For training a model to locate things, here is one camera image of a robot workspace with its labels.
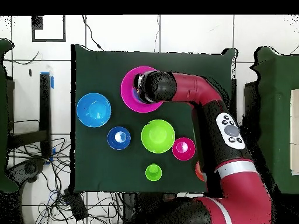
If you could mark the small light blue bowl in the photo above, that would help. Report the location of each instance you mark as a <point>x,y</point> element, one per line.
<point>137,97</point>

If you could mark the large pink bowl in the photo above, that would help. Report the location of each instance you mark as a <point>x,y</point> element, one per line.
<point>127,93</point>

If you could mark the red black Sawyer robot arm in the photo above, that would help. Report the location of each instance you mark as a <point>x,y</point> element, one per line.
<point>196,88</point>

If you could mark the large light blue bowl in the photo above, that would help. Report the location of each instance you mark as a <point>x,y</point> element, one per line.
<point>93,109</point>

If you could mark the lime green bowl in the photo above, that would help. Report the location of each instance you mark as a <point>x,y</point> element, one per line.
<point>158,136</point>

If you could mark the dark blue bowl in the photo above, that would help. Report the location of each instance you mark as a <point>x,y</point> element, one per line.
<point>112,138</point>

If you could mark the small pink bowl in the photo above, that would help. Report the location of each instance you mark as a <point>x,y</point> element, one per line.
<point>186,151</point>

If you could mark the dark green tablecloth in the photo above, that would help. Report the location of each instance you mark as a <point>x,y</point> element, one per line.
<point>105,163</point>

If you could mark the green cup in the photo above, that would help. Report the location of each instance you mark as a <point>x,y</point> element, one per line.
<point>153,172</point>

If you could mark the black stand with blue tape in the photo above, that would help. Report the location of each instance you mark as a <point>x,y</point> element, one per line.
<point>45,105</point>

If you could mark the orange bowl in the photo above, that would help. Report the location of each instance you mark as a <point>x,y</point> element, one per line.
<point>199,172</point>

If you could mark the black power brick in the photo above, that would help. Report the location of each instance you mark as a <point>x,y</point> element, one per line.
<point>76,205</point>

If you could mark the green cloth covered side table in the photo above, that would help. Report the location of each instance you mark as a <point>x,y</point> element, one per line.
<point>278,116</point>
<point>3,116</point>

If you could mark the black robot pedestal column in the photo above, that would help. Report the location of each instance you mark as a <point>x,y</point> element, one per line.
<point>144,205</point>

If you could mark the black pedestal foot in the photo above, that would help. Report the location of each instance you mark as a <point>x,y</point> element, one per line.
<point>25,169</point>

